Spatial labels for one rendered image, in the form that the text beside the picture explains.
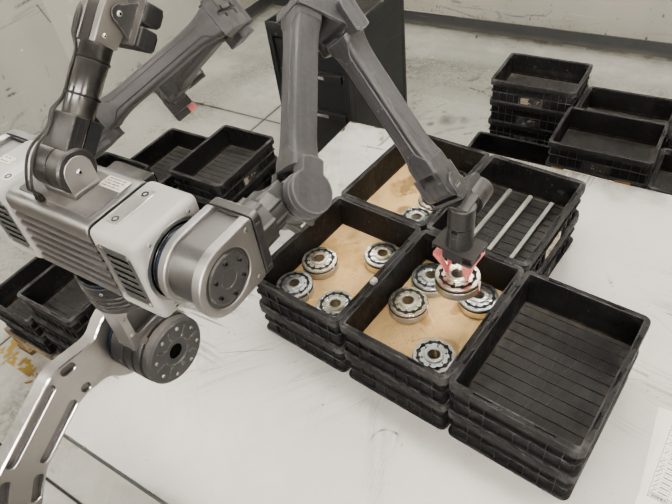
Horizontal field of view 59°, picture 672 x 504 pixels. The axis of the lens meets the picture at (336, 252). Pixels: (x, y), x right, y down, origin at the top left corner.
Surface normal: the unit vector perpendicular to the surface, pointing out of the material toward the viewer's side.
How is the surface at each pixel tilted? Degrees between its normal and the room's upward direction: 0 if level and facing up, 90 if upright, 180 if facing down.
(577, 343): 0
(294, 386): 0
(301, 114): 48
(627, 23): 90
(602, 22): 90
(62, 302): 0
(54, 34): 90
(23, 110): 90
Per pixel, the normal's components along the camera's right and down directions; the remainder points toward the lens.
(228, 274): 0.85, 0.30
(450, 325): -0.11, -0.71
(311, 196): 0.58, -0.22
